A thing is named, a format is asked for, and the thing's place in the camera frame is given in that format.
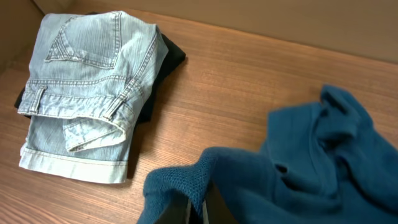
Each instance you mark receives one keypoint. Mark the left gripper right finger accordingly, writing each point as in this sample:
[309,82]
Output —
[214,208]

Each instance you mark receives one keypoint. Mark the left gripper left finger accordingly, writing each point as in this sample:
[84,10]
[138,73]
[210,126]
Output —
[177,211]

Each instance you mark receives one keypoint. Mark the blue polo shirt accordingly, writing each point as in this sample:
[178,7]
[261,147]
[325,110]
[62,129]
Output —
[321,162]

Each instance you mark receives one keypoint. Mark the folded light blue jeans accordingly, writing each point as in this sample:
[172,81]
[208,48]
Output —
[81,154]

